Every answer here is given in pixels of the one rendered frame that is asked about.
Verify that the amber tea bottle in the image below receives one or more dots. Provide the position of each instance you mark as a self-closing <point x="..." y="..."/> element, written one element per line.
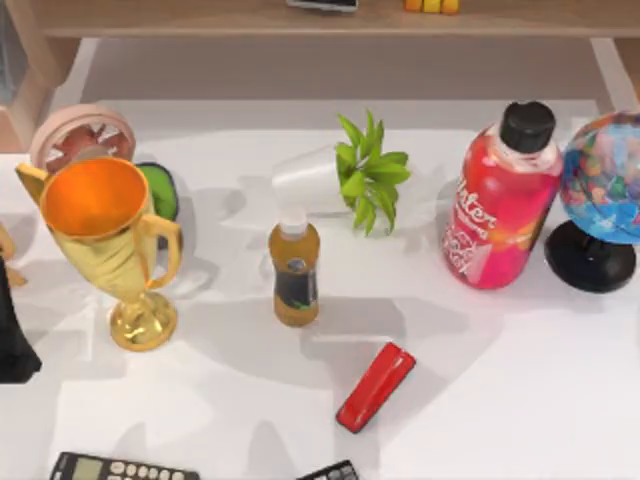
<point x="295" y="280"/>

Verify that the small black calculator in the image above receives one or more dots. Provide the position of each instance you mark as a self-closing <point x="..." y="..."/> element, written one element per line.
<point x="332" y="471"/>

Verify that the pink bottle with black cap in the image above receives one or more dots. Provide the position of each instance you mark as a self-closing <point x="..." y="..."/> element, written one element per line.
<point x="500" y="220"/>

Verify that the yellow and orange cube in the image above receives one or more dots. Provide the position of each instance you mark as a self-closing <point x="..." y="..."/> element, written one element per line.
<point x="432" y="5"/>

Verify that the green plant in white pot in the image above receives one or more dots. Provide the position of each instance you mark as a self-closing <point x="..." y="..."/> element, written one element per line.
<point x="350" y="175"/>

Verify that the pink round fan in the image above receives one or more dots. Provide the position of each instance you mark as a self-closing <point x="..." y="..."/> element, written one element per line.
<point x="60" y="135"/>

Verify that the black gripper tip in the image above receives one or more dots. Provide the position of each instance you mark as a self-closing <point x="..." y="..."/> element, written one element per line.
<point x="14" y="330"/>

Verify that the grey flat device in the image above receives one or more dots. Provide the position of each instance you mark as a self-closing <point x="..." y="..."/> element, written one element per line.
<point x="322" y="4"/>

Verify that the large black calculator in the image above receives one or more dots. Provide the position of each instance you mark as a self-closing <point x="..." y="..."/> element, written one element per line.
<point x="120" y="469"/>

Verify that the colourful globe on black stand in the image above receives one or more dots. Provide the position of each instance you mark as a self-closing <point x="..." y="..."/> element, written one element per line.
<point x="605" y="175"/>

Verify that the green and black object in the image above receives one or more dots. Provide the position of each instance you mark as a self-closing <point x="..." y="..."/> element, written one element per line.
<point x="162" y="192"/>

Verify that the red stapler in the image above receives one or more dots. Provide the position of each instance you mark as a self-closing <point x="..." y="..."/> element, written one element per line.
<point x="376" y="387"/>

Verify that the gold trophy cup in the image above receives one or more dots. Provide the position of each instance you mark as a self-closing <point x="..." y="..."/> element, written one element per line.
<point x="120" y="260"/>

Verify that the wooden shelf unit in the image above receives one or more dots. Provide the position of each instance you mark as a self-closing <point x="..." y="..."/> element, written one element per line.
<point x="320" y="20"/>

